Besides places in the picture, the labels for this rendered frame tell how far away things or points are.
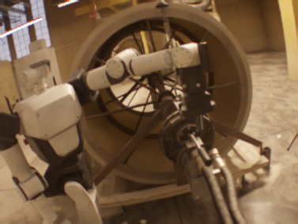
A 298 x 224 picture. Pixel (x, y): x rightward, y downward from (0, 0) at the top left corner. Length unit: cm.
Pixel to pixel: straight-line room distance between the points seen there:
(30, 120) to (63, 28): 1197
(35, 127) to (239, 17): 1332
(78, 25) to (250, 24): 992
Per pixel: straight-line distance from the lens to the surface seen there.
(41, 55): 744
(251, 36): 1400
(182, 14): 189
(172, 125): 107
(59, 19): 1288
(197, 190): 94
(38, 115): 83
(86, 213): 111
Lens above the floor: 142
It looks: 17 degrees down
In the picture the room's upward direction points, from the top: 13 degrees counter-clockwise
